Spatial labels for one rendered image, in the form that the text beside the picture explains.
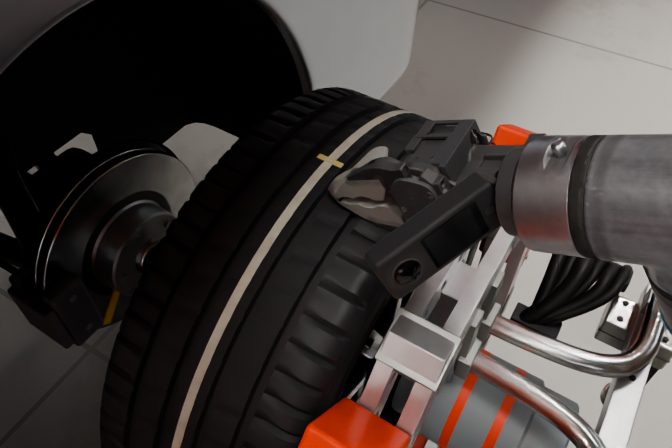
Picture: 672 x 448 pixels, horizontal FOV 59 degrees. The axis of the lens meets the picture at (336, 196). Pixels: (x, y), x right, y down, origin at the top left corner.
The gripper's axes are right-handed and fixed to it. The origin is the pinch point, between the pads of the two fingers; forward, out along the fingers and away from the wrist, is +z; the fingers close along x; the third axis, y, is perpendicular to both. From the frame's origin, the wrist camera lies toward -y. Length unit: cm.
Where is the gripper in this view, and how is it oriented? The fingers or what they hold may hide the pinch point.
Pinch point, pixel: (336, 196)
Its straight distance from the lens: 59.6
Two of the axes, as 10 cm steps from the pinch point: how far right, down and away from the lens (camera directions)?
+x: -4.6, -7.1, -5.3
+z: -7.2, -0.6, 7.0
